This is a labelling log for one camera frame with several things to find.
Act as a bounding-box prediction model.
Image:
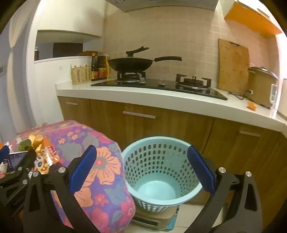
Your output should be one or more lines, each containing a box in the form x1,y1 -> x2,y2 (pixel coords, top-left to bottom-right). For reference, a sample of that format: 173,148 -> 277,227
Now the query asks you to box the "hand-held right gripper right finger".
187,145 -> 263,233

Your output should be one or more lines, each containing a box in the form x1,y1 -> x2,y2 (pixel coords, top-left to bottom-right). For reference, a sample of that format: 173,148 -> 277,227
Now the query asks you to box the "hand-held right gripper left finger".
23,144 -> 101,233

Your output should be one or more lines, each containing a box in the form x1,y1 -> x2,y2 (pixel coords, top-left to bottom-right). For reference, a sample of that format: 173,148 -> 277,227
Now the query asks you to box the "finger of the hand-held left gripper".
0,148 -> 37,210
0,146 -> 10,167

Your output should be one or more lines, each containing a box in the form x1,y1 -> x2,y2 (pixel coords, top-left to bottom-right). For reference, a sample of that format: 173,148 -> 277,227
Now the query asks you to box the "dark blue carton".
4,151 -> 30,173

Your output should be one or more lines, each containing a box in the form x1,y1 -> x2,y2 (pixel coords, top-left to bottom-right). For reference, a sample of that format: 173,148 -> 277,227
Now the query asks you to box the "orange snack packet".
34,137 -> 59,175

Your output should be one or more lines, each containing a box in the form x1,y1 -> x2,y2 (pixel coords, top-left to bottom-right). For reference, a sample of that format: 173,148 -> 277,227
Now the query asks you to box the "light blue plastic basket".
121,135 -> 203,213

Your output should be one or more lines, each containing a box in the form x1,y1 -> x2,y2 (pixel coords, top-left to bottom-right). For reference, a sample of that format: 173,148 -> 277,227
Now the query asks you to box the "green crumpled wrapper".
18,139 -> 32,151

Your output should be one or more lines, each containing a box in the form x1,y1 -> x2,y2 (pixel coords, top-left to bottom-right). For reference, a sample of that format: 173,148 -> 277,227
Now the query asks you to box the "floral patterned cloth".
11,120 -> 136,233

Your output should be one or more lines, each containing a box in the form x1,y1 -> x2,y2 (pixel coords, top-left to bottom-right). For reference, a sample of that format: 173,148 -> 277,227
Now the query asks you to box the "curled orange peel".
28,133 -> 44,149

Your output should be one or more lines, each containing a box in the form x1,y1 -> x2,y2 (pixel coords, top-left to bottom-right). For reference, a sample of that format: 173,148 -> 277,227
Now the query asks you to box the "wooden kitchen base cabinet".
57,96 -> 287,225

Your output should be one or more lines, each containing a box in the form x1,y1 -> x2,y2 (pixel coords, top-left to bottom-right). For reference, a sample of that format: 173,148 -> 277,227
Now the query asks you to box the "beige woven utensil basket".
71,64 -> 92,85

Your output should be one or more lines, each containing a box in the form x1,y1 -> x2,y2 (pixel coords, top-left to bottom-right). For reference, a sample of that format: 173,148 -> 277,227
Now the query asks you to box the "black glass gas stove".
91,73 -> 228,100

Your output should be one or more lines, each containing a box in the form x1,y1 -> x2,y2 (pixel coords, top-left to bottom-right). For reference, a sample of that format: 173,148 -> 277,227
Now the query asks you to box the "dark sauce bottle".
91,53 -> 99,82
98,52 -> 108,80

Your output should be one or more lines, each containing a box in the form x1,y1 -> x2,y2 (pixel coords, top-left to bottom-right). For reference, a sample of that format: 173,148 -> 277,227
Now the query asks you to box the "beige rice cooker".
247,66 -> 280,109

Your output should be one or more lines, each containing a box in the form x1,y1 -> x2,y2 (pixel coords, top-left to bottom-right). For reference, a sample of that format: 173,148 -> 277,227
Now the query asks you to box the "wooden cutting board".
218,39 -> 251,91

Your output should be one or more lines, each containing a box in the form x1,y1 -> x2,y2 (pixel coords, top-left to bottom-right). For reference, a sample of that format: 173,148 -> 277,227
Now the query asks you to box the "black wok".
108,56 -> 182,73

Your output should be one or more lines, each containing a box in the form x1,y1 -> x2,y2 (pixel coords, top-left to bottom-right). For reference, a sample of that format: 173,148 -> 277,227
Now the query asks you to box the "grey range hood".
105,0 -> 219,13

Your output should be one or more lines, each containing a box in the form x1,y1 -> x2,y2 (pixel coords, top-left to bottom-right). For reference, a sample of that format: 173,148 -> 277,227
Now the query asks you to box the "black power cord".
228,89 -> 253,100

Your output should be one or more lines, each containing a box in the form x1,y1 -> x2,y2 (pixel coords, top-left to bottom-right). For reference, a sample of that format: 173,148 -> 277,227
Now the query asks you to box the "white wall cabinet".
36,0 -> 106,43

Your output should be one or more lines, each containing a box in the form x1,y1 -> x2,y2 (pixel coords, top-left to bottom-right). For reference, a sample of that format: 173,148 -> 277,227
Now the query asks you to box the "orange wall cabinet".
224,0 -> 283,37

